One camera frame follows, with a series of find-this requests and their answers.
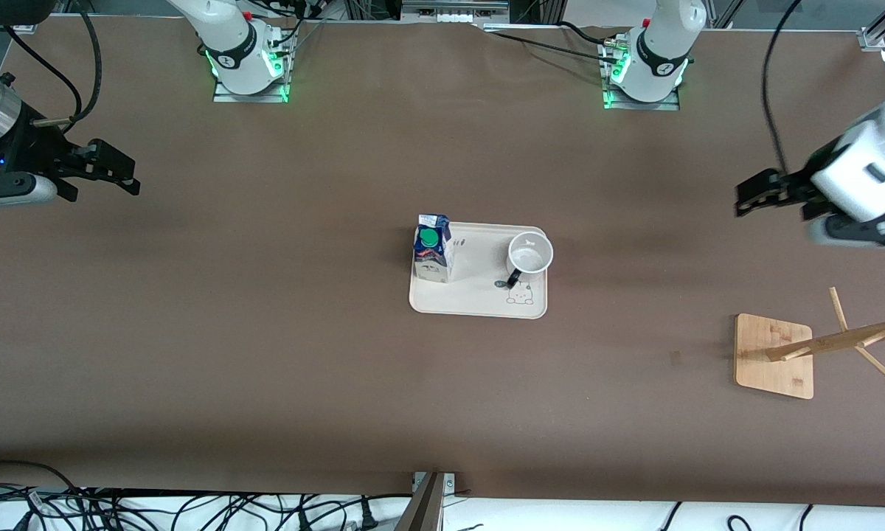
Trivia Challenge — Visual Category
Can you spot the white smiley mug black handle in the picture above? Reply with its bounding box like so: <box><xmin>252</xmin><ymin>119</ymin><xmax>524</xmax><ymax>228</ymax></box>
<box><xmin>505</xmin><ymin>231</ymin><xmax>555</xmax><ymax>290</ymax></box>

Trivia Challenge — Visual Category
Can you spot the blue white milk carton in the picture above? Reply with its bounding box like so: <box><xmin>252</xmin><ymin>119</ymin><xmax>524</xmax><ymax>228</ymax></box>
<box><xmin>413</xmin><ymin>214</ymin><xmax>454</xmax><ymax>284</ymax></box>

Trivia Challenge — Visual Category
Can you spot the beige rabbit print tray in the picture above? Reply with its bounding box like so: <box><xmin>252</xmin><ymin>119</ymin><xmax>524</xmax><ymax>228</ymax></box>
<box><xmin>409</xmin><ymin>221</ymin><xmax>549</xmax><ymax>320</ymax></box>

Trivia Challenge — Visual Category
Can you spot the wooden mug tree stand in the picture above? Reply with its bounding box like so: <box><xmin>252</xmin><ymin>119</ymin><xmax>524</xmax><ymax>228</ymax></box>
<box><xmin>734</xmin><ymin>286</ymin><xmax>885</xmax><ymax>400</ymax></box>

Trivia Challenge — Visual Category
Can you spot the grey power strip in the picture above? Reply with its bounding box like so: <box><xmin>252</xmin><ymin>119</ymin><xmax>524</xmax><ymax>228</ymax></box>
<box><xmin>400</xmin><ymin>0</ymin><xmax>511</xmax><ymax>24</ymax></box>

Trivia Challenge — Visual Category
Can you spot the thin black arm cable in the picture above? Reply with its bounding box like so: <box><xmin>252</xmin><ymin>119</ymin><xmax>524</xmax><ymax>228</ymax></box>
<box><xmin>7</xmin><ymin>26</ymin><xmax>83</xmax><ymax>119</ymax></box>

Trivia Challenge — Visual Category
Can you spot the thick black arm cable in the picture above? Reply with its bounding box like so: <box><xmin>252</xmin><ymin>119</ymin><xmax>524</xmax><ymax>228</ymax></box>
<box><xmin>33</xmin><ymin>7</ymin><xmax>103</xmax><ymax>128</ymax></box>

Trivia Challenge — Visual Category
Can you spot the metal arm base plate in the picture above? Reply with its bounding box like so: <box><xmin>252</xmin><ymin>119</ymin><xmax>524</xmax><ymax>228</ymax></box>
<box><xmin>212</xmin><ymin>77</ymin><xmax>291</xmax><ymax>104</ymax></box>
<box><xmin>603</xmin><ymin>88</ymin><xmax>681</xmax><ymax>112</ymax></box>

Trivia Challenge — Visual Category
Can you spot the short black table cable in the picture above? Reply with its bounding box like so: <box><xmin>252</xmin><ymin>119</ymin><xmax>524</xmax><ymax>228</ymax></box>
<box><xmin>557</xmin><ymin>21</ymin><xmax>609</xmax><ymax>46</ymax></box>

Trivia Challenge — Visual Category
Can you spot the long black table cable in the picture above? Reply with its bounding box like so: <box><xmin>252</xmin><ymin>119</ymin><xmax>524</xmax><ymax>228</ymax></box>
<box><xmin>485</xmin><ymin>29</ymin><xmax>620</xmax><ymax>66</ymax></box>

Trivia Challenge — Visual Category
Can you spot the black looped floor cable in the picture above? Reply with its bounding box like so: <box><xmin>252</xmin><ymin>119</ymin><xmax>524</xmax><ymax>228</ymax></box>
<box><xmin>0</xmin><ymin>460</ymin><xmax>82</xmax><ymax>510</ymax></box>

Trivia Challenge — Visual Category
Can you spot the aluminium profile post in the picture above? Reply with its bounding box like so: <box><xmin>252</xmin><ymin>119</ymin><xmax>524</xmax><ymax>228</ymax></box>
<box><xmin>395</xmin><ymin>472</ymin><xmax>445</xmax><ymax>531</ymax></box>

